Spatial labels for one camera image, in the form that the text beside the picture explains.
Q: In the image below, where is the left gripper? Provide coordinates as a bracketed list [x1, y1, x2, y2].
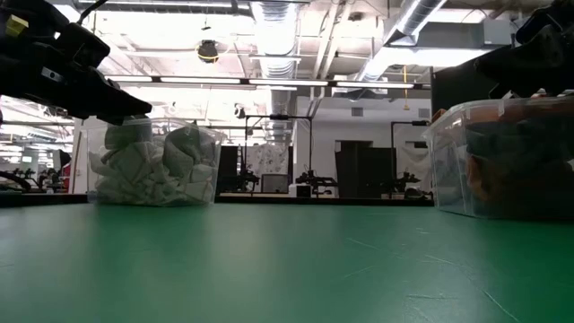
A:
[0, 0, 153, 127]

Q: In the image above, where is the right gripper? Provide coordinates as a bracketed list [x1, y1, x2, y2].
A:
[474, 22, 574, 99]

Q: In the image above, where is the white cotton towel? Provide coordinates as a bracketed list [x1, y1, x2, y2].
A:
[88, 145, 215, 206]

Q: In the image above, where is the white red-checked towel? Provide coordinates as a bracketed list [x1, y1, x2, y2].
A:
[161, 124, 218, 179]

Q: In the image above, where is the dark grey checked towel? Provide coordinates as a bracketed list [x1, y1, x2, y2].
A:
[464, 120, 574, 219]

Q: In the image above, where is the short yellow hanging tag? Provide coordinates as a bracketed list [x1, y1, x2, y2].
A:
[401, 65, 412, 112]

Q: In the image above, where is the black ceiling dome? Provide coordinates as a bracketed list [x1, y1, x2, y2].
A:
[197, 39, 220, 65]

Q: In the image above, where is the clear plastic bin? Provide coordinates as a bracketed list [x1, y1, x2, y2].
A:
[83, 116, 224, 208]
[422, 95, 574, 222]

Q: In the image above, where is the black curved chair back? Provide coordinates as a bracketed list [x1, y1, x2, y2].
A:
[0, 169, 33, 194]

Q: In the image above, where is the black upright screen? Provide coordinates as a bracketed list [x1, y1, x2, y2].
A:
[216, 144, 239, 195]

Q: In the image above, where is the patterned white cloth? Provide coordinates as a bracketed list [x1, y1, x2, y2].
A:
[245, 143, 291, 179]

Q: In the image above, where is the long ceiling light strip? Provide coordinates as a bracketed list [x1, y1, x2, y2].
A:
[105, 74, 434, 90]

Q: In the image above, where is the small grey monitor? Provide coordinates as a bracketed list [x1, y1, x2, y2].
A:
[261, 173, 291, 195]

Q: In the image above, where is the black cabinet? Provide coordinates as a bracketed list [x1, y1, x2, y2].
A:
[334, 139, 399, 199]

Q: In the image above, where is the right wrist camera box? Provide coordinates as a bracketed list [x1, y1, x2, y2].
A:
[514, 12, 556, 45]

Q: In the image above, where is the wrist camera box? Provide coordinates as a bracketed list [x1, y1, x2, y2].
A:
[53, 22, 112, 69]
[514, 12, 556, 45]

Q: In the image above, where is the grey rectangular air duct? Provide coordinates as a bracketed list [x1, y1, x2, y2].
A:
[414, 20, 513, 50]

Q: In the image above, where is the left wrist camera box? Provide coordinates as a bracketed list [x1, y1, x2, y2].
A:
[53, 22, 112, 69]

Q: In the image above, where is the large round air duct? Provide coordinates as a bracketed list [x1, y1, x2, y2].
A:
[356, 0, 449, 83]

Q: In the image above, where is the black frame stand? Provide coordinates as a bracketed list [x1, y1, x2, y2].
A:
[243, 113, 314, 195]
[388, 118, 432, 195]

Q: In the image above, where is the silver ribbed air duct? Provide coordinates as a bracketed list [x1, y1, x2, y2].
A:
[250, 0, 300, 127]

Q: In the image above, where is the black table edge frame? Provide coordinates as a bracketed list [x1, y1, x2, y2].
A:
[0, 191, 435, 209]

